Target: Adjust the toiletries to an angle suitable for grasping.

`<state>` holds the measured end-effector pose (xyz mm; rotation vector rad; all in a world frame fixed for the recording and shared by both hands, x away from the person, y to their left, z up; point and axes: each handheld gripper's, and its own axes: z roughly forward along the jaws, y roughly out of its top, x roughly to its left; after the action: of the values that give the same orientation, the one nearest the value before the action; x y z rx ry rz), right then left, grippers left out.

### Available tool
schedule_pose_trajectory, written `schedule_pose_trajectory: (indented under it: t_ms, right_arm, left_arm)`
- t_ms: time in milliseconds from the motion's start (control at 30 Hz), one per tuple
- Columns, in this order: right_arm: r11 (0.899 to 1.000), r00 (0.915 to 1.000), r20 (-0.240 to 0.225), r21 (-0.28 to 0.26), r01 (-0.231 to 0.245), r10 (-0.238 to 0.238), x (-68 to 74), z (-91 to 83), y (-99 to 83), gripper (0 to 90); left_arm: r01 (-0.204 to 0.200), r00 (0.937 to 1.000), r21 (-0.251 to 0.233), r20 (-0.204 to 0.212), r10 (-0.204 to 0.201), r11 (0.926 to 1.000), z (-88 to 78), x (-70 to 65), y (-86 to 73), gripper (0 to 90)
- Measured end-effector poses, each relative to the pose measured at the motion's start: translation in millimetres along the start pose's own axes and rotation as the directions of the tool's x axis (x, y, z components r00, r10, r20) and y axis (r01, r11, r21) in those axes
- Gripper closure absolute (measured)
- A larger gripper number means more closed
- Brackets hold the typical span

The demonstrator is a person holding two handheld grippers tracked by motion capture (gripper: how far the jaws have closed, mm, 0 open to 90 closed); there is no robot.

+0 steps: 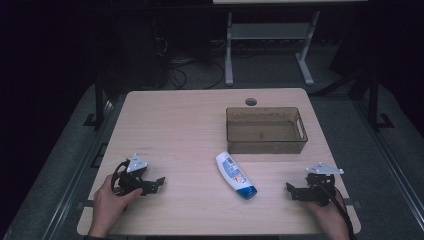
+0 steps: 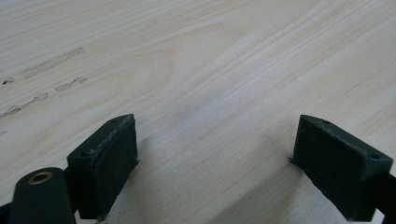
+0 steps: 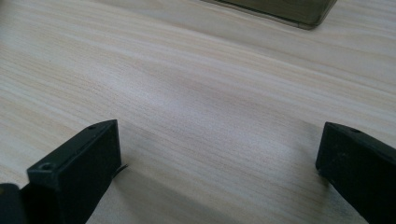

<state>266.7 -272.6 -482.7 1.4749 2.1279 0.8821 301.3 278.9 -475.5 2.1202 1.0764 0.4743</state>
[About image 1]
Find black floor cables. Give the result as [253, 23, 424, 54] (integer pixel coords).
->
[167, 57, 226, 91]

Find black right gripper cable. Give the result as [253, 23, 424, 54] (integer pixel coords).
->
[313, 175, 358, 240]

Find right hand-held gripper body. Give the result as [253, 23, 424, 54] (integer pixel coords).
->
[305, 162, 345, 208]

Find white bottle with blue cap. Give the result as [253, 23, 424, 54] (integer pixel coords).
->
[215, 151, 259, 201]

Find black metal post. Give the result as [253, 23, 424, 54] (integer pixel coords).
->
[367, 68, 396, 132]
[83, 72, 106, 130]

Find person's right hand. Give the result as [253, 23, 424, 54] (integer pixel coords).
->
[304, 195, 351, 240]

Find brown translucent plastic bin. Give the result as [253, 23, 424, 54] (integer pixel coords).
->
[225, 106, 309, 155]

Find person's left hand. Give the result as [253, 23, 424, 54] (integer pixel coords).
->
[88, 173, 144, 238]

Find grey metal desk frame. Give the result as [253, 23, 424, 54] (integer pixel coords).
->
[224, 10, 321, 87]

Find dark grey table bracket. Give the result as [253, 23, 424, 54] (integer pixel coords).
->
[343, 197, 363, 210]
[76, 199, 95, 211]

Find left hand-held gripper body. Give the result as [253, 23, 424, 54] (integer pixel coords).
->
[116, 153, 150, 197]

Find metal frame rail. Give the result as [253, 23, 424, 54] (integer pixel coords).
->
[41, 98, 125, 240]
[352, 99, 424, 232]

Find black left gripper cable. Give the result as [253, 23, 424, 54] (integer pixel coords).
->
[110, 159, 132, 196]

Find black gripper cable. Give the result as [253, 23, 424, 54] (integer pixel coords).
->
[110, 159, 132, 196]
[313, 175, 358, 240]

